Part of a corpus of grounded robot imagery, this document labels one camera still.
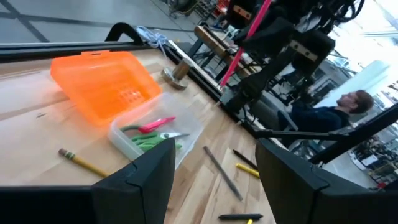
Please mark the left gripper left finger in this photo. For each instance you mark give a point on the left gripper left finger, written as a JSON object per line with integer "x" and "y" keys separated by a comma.
{"x": 140, "y": 193}

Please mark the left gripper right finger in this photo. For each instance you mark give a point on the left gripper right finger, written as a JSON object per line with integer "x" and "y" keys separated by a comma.
{"x": 295, "y": 193}

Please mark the yellow pen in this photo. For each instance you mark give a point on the yellow pen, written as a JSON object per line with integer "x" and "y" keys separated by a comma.
{"x": 247, "y": 170}

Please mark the black pen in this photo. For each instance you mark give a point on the black pen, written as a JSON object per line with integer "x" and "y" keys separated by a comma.
{"x": 239, "y": 216}
{"x": 245, "y": 160}

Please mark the thin yellow wooden pencil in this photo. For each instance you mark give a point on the thin yellow wooden pencil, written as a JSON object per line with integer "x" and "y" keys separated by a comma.
{"x": 84, "y": 163}

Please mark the pink marker pen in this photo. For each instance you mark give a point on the pink marker pen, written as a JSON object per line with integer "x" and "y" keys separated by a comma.
{"x": 155, "y": 124}

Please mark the grey pencil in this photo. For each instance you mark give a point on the grey pencil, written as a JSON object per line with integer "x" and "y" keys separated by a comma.
{"x": 222, "y": 172}

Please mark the clear pencil box orange lid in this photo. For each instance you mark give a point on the clear pencil box orange lid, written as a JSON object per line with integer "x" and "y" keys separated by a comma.
{"x": 102, "y": 87}

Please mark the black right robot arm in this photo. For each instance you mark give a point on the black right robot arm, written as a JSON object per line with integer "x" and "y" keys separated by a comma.
{"x": 248, "y": 93}

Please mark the person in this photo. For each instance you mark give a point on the person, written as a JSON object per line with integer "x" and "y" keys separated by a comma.
{"x": 320, "y": 119}

